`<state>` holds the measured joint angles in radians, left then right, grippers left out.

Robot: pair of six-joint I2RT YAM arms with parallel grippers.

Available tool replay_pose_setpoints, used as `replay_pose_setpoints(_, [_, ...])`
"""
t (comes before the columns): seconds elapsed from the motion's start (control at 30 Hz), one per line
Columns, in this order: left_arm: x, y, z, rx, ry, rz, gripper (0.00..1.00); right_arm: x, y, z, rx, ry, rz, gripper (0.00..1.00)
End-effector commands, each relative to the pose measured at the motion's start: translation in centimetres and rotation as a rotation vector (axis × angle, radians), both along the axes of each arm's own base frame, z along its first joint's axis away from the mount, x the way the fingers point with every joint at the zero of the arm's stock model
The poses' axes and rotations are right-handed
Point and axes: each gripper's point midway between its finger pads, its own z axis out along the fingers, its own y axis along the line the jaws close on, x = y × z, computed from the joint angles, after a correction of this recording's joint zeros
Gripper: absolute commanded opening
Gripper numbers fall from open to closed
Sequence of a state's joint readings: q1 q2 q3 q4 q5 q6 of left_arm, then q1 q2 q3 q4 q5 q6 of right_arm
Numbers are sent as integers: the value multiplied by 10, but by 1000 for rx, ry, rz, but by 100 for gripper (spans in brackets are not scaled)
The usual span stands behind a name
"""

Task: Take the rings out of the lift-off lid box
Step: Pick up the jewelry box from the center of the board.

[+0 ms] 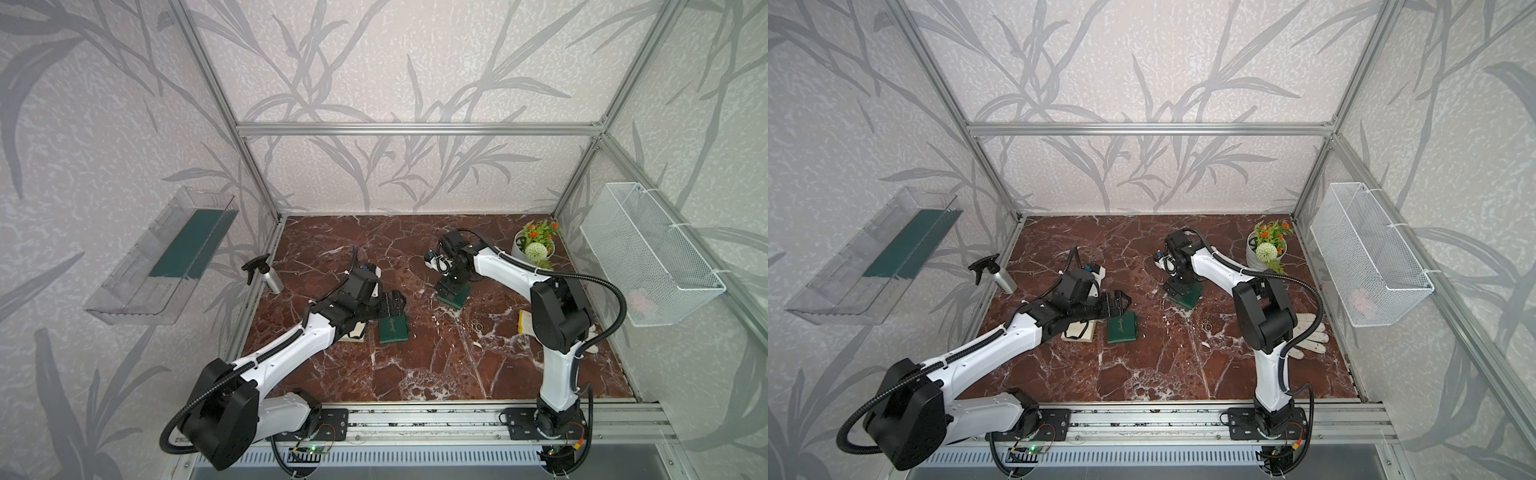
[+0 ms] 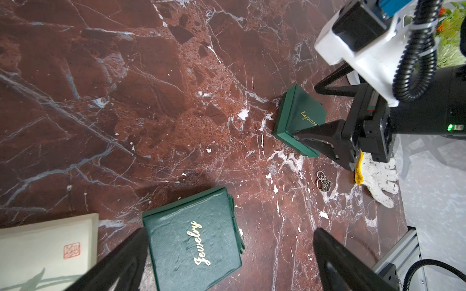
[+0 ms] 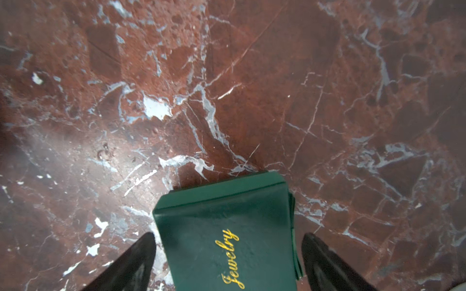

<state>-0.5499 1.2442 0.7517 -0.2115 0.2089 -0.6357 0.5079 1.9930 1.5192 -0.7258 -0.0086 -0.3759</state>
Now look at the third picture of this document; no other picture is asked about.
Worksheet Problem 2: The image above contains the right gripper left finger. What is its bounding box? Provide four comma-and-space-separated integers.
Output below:
83, 232, 157, 291

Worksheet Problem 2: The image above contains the green jewelry box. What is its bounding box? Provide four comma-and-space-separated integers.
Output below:
152, 172, 303, 291

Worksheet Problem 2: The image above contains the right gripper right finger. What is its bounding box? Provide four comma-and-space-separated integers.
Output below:
301, 233, 377, 291

